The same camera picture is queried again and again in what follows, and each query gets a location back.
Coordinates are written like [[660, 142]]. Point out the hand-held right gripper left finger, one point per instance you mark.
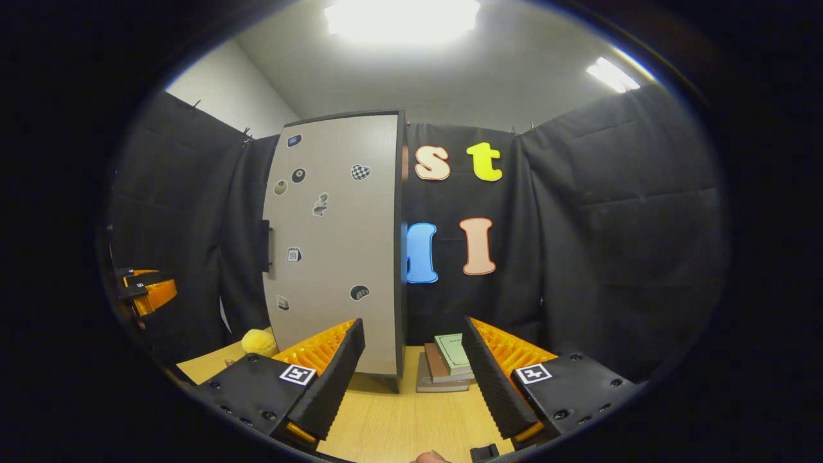
[[334, 386]]

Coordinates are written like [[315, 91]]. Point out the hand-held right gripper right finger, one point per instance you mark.
[[492, 386]]

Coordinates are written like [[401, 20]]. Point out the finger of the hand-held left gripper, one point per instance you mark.
[[138, 273], [157, 292]]

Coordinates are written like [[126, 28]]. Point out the beige cabinet door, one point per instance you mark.
[[347, 244]]

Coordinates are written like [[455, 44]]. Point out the brown book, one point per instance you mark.
[[436, 366]]

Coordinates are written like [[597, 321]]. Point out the grey book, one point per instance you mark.
[[427, 384]]

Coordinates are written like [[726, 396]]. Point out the yellow lemon toy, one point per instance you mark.
[[257, 342]]

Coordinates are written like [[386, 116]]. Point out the black backdrop cloth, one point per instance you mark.
[[611, 225]]

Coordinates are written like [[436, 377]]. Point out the narrow ceiling light panel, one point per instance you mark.
[[612, 74]]

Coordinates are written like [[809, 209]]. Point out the large ceiling light panel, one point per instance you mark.
[[402, 19]]

